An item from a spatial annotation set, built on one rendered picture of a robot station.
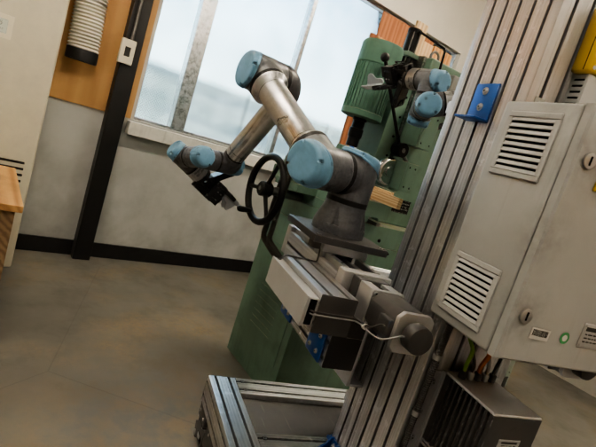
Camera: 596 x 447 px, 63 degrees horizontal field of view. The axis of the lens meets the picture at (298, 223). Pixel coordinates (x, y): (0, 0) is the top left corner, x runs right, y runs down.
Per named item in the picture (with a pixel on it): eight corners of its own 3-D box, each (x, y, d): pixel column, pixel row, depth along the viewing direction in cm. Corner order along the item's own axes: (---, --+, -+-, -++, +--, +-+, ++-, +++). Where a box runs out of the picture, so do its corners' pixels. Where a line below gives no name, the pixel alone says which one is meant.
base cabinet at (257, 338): (225, 346, 232) (268, 206, 221) (320, 348, 264) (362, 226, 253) (268, 402, 195) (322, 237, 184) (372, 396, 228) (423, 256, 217)
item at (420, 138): (402, 143, 205) (413, 108, 203) (416, 148, 211) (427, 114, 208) (416, 146, 199) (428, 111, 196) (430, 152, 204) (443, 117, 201)
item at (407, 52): (390, 66, 209) (403, 27, 206) (403, 72, 213) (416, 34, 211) (403, 66, 202) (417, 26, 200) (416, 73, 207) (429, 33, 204)
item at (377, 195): (309, 174, 226) (312, 165, 225) (313, 175, 227) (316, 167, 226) (396, 208, 177) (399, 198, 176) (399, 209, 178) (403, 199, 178)
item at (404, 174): (384, 184, 207) (393, 158, 205) (395, 188, 211) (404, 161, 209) (398, 190, 200) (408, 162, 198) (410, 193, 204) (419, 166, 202)
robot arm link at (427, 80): (431, 91, 156) (441, 65, 155) (408, 89, 165) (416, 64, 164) (447, 98, 161) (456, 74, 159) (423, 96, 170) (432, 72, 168)
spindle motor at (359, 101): (332, 110, 206) (355, 36, 201) (362, 121, 216) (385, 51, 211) (356, 114, 192) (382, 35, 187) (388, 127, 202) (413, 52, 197)
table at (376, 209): (253, 170, 219) (256, 158, 218) (306, 184, 236) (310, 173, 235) (326, 207, 170) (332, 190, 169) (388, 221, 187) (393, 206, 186)
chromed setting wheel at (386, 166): (370, 181, 203) (380, 152, 201) (390, 187, 210) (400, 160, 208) (374, 183, 200) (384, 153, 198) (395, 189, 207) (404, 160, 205)
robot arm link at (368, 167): (377, 207, 135) (393, 160, 133) (345, 200, 125) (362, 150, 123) (347, 195, 143) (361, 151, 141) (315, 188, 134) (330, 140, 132)
